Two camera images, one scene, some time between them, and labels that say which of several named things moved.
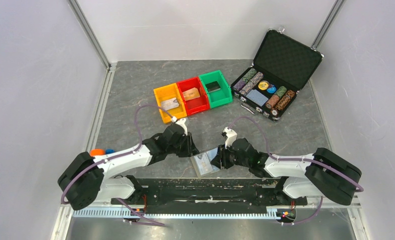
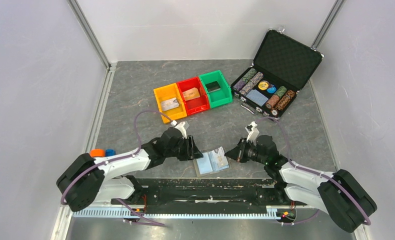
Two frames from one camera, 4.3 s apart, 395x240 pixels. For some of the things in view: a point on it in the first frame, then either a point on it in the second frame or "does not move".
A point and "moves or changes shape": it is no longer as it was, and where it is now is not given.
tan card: (191, 94) does not move
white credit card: (168, 104) does not move
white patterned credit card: (203, 163) moves or changes shape
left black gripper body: (181, 149) does not move
